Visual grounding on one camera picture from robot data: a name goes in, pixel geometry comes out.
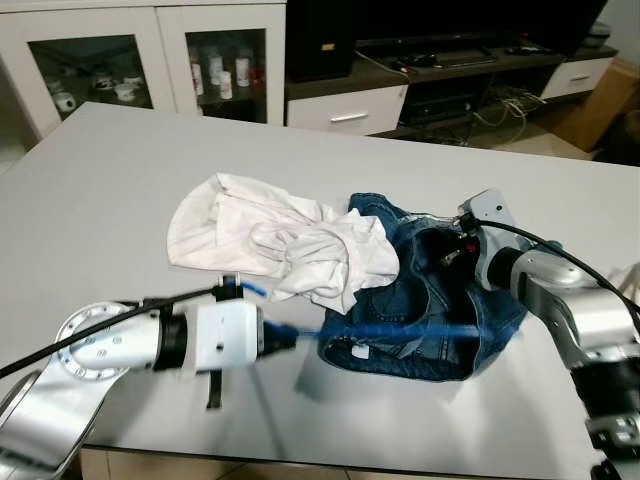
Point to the brown cardboard box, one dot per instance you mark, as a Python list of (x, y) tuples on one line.
[(605, 100)]

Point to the blue denim shorts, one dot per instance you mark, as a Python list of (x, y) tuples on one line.
[(430, 300)]

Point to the black speaker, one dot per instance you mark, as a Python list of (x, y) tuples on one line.
[(320, 40)]

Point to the dark bench white drawers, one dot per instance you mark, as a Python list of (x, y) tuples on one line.
[(345, 112)]

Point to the black television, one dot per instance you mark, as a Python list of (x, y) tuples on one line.
[(470, 20)]

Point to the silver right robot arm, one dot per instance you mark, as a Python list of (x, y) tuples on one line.
[(590, 320)]

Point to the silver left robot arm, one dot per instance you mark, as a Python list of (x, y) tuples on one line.
[(90, 345)]

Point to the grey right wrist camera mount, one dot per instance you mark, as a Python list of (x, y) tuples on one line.
[(490, 210)]

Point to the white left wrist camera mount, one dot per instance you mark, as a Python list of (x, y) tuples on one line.
[(230, 335)]

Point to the cream white cloth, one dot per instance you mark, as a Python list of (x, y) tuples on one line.
[(210, 230)]

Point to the blue plastic hanger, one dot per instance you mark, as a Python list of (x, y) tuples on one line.
[(400, 330)]

